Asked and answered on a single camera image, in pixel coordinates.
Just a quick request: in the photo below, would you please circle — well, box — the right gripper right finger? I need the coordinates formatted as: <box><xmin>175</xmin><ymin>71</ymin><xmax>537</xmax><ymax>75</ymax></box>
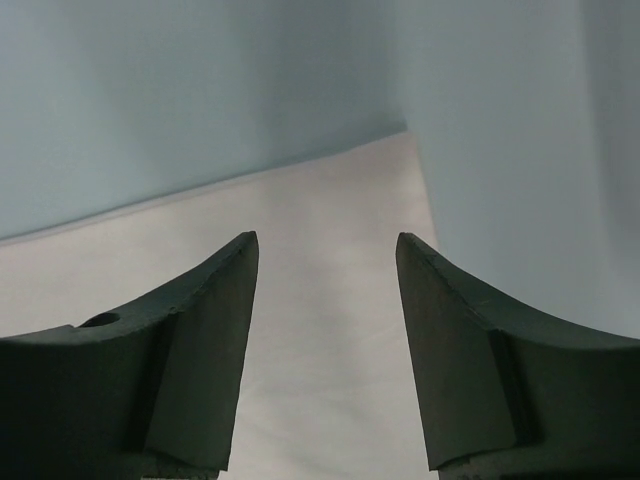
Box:
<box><xmin>395</xmin><ymin>233</ymin><xmax>639</xmax><ymax>479</ymax></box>

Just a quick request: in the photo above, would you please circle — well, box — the white t shirt red print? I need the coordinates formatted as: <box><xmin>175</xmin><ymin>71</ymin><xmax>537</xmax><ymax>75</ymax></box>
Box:
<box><xmin>1</xmin><ymin>133</ymin><xmax>435</xmax><ymax>479</ymax></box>

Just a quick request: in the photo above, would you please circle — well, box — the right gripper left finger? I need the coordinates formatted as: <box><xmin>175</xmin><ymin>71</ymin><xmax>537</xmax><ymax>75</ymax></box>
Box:
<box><xmin>1</xmin><ymin>231</ymin><xmax>259</xmax><ymax>479</ymax></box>

